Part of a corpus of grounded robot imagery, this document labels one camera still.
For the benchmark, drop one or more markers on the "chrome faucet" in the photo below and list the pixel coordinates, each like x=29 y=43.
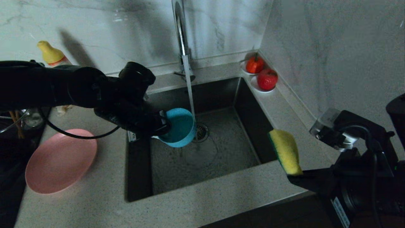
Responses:
x=182 y=41

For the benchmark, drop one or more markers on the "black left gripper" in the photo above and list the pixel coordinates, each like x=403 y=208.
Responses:
x=133 y=117

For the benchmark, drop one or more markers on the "wooden stick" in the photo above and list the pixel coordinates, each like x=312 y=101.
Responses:
x=18 y=114
x=20 y=131

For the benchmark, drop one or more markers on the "yellow dish soap bottle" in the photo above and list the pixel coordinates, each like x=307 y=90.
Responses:
x=52 y=55

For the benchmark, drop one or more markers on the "yellow sponge green backing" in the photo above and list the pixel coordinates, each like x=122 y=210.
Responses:
x=286 y=152

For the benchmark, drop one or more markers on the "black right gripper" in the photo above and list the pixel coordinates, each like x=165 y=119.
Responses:
x=364 y=190

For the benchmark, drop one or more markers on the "pink plate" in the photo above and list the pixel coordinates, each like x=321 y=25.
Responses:
x=60 y=161

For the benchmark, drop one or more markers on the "round metal drain strainer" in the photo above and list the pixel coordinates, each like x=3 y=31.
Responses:
x=202 y=133

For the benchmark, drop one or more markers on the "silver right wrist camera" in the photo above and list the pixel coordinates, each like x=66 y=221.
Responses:
x=332 y=129

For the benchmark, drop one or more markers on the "clear glass pot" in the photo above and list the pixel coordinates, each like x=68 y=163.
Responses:
x=31 y=118

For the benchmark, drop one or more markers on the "red apple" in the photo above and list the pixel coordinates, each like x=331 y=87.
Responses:
x=267 y=79

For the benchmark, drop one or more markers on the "small white saucer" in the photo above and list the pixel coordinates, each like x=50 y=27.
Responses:
x=254 y=86
x=242 y=70

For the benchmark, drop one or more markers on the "orange-red tomato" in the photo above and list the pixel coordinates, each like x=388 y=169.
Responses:
x=255 y=65

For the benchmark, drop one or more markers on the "teal bowl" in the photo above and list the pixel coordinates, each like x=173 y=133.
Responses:
x=180 y=126

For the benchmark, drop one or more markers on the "crumpled beige tissue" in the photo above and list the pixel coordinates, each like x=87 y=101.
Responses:
x=63 y=109

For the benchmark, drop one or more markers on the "stainless steel sink basin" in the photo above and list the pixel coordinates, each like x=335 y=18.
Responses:
x=221 y=164

